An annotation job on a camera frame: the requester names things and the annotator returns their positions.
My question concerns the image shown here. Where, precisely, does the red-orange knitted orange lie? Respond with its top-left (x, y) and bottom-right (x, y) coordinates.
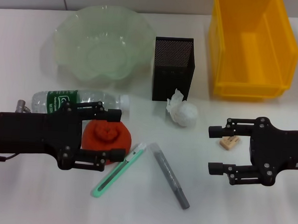
top-left (80, 118), bottom-right (133, 167)

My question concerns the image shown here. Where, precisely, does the beige eraser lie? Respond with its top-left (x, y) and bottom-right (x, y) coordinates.
top-left (218, 135), bottom-right (241, 152)

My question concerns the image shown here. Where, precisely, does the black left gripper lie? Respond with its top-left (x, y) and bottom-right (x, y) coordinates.
top-left (0, 99), bottom-right (84, 171)

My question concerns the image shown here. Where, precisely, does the black mesh pen holder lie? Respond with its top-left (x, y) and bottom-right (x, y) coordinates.
top-left (151, 36), bottom-right (198, 103)

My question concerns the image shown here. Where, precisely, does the grey pen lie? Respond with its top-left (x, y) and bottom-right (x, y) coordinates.
top-left (146, 142), bottom-right (194, 210)

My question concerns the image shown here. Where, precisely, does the yellow plastic bin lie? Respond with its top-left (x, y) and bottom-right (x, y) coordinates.
top-left (206, 0), bottom-right (298, 103)

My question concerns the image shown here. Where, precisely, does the left arm grey cable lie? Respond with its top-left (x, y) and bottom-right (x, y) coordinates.
top-left (0, 98), bottom-right (32, 163)

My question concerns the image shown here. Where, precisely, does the clear green-label water bottle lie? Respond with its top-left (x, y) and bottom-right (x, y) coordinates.
top-left (30, 86), bottom-right (131, 119)

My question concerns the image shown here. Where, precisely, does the green utility knife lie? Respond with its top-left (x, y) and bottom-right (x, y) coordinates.
top-left (91, 139), bottom-right (148, 201)

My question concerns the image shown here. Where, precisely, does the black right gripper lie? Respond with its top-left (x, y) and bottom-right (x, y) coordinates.
top-left (205, 114), bottom-right (298, 189)

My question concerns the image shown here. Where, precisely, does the white paper ball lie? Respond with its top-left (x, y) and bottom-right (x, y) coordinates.
top-left (165, 87), bottom-right (200, 128)

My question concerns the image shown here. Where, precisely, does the green glass fruit plate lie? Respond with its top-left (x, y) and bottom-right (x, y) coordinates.
top-left (52, 3), bottom-right (157, 87)

